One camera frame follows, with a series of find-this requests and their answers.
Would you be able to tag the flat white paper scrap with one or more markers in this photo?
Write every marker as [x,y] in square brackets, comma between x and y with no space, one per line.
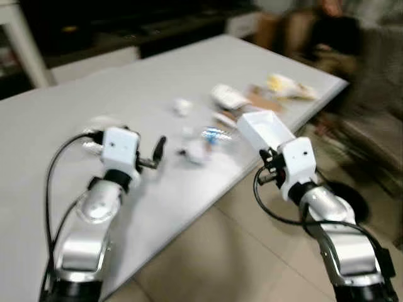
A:
[225,119]

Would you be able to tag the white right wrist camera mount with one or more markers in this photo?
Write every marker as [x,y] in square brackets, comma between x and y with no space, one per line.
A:
[297,165]

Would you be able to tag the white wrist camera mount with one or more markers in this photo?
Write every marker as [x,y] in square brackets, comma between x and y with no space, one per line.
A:
[119,150]
[297,165]

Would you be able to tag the grey sofa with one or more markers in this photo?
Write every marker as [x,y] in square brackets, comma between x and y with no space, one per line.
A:
[378,94]

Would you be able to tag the seated person in dark clothes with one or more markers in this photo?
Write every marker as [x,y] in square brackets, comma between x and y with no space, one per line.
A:
[334,34]

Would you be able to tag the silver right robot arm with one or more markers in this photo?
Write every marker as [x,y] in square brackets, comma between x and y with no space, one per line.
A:
[343,245]

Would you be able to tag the dark low cabinet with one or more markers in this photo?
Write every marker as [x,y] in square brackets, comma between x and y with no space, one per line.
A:
[126,28]

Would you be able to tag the crumpled white tissue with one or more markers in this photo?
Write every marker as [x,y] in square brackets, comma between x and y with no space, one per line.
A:
[196,153]

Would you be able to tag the white furniture post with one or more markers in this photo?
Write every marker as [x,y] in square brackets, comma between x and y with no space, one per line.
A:
[28,47]

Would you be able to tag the brown cardboard piece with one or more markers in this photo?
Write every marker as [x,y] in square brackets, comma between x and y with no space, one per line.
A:
[264,99]

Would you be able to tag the white printed packet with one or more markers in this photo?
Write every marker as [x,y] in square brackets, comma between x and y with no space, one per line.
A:
[230,97]

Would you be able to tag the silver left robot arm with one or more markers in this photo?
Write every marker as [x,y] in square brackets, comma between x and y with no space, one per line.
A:
[88,242]

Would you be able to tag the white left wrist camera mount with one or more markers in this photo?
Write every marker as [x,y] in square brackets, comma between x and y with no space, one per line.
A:
[119,150]

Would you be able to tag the blue white wrapper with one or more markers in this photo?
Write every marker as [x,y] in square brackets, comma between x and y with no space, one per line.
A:
[215,134]

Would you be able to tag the black round rubbish bin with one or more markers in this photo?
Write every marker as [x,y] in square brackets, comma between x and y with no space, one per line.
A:
[352,198]

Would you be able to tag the small crumpled white paper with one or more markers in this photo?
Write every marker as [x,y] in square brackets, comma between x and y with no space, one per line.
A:
[182,107]

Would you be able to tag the yellow white snack wrapper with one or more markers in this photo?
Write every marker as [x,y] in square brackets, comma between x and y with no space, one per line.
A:
[289,87]

